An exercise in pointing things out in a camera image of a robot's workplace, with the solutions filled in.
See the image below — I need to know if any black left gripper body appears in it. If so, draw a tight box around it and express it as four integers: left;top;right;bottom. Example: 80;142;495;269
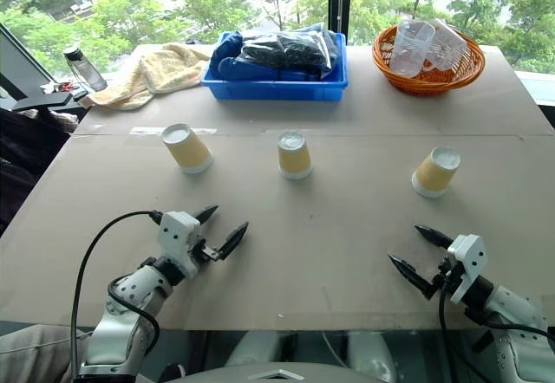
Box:
189;226;219;271

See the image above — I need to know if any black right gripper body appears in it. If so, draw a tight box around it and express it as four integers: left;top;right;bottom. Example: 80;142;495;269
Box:
432;257;461;293

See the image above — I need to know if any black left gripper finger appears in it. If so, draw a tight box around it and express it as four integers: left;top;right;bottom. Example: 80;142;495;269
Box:
216;221;250;262
193;204;219;224

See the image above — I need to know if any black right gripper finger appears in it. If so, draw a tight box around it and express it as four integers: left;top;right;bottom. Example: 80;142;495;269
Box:
388;252;436;301
415;224;454;251

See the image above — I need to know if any yellow paper cup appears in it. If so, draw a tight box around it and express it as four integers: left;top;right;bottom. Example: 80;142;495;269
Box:
161;123;215;175
411;146;462;198
277;130;313;181

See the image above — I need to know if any white rounded shape under table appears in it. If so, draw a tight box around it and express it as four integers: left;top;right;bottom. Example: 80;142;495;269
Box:
346;333;398;382

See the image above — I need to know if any blue plastic bin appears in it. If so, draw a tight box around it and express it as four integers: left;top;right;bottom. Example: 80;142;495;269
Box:
199;31;349;101

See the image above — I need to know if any cream yellow towel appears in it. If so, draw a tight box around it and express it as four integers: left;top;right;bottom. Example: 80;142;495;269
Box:
88;42;212;111

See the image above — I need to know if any orange woven basket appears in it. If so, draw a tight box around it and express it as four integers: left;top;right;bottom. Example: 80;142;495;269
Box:
371;24;486;96

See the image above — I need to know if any blue folded cloth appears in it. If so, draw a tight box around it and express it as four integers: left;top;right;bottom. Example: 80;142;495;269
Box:
211;30;283;81

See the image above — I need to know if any clear bag of black items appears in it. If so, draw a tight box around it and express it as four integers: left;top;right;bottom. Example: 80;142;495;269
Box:
276;29;337;75
237;36;288;73

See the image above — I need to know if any clear grey water bottle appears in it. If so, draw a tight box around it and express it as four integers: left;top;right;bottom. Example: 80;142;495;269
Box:
62;46;108;93

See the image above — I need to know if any dark chair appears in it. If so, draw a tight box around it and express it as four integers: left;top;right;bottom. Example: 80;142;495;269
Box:
0;107;80;233

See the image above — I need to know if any clear plastic measuring cup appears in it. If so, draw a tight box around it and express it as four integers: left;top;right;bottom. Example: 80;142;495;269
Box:
390;21;436;77
427;18;469;71

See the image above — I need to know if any grey fabric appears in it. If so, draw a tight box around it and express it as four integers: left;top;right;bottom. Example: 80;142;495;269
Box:
0;324;90;383

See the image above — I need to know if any grey flat stand plate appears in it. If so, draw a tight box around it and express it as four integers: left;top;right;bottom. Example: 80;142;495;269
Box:
10;91;73;113

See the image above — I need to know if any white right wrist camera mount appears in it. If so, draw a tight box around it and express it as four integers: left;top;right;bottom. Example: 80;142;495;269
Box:
446;234;487;305

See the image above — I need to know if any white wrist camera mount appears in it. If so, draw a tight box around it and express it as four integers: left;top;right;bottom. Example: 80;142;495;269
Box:
156;211;205;278
446;234;487;305

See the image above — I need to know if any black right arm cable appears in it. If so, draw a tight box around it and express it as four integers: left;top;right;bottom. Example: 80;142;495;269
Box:
437;277;482;383

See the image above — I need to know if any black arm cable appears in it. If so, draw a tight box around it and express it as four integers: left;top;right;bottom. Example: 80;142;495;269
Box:
70;210;165;380
437;277;482;383

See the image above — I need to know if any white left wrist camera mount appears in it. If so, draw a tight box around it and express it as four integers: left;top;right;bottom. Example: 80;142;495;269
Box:
156;211;205;278

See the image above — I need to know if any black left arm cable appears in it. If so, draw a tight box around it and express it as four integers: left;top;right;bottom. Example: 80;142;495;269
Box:
70;210;165;380

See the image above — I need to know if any dark window frame post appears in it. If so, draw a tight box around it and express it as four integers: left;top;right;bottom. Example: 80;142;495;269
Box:
327;0;352;47

